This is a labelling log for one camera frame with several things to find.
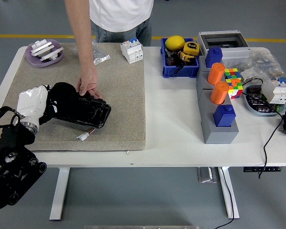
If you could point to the white table leg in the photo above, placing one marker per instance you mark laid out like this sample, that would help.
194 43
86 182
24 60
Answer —
228 190
59 190

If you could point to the grey-brown mat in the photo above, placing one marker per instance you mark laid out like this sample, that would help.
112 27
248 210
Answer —
121 95

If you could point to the black table control strip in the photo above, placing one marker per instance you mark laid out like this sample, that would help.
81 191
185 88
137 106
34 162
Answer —
262 169

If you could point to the light blue tray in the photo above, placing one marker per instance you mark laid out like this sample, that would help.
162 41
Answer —
252 108

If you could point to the grey block holder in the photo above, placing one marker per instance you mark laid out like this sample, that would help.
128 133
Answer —
219 136

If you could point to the dark brown tool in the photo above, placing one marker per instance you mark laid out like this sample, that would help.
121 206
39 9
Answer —
171 60

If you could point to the blue plastic bin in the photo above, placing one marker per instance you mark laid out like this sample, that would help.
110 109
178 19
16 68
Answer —
181 71

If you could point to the person's hand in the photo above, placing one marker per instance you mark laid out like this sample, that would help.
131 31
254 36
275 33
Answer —
88 80

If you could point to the white plastic bracket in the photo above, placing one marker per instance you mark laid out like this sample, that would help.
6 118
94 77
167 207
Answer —
51 53
40 47

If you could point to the white circuit breaker blue lever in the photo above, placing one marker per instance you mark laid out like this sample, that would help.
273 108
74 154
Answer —
131 51
275 91

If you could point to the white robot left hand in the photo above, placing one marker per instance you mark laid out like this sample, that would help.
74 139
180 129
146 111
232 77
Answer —
31 102

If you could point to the orange cylinder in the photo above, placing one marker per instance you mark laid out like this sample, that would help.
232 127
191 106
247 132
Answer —
219 93
215 74

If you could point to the grey electrical enclosure box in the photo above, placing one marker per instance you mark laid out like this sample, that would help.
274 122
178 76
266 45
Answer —
236 51

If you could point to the colourful puzzle cube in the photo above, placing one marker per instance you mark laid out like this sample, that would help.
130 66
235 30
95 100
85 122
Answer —
232 73
236 89

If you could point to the clear bag of nuts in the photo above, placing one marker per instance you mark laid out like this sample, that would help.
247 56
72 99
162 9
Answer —
100 56

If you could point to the dark circuit boards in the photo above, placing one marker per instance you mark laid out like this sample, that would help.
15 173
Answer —
257 101

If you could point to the black film-wrapped panel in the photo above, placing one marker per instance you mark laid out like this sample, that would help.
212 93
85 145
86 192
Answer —
95 114

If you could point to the person's forearm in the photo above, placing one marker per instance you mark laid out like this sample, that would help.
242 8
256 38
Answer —
85 55

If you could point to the purple bowl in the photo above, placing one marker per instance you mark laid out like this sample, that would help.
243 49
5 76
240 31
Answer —
32 60

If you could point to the metal floor plate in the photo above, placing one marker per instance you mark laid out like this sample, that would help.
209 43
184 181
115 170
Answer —
206 175

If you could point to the blue square block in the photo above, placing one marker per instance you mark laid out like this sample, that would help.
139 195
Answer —
213 57
224 117

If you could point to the clear bags of parts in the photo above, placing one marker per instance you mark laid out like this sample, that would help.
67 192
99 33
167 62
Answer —
262 64

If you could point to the person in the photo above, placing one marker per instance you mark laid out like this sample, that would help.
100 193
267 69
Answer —
121 14

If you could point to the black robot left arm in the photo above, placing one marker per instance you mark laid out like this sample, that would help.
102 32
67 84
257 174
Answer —
12 176

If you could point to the yellow ball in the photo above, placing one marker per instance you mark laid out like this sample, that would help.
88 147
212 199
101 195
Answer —
175 42

